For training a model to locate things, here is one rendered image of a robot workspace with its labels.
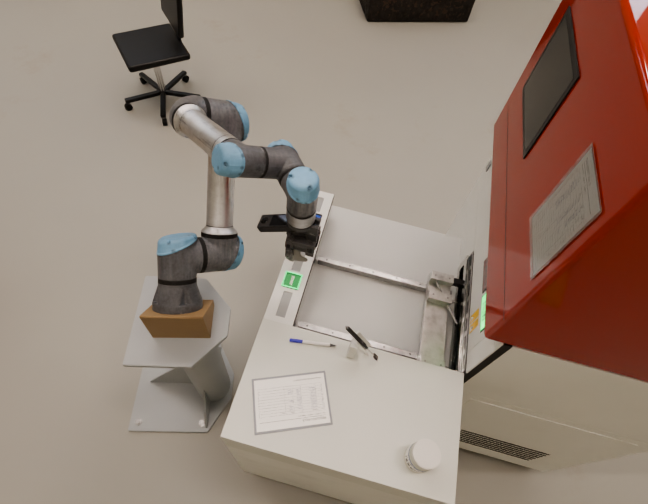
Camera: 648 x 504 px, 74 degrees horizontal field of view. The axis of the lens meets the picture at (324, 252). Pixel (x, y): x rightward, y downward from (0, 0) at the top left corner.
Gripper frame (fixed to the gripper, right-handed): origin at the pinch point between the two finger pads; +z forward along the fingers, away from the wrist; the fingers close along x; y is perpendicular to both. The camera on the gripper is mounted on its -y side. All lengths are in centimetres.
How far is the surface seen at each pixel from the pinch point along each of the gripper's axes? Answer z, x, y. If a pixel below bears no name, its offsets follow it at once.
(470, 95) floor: 111, 262, 81
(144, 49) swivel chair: 66, 162, -146
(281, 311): 15.1, -11.0, 0.7
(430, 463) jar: 5, -44, 49
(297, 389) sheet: 13.8, -33.0, 12.2
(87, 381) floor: 111, -32, -90
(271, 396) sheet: 13.8, -36.7, 5.8
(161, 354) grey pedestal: 29, -30, -33
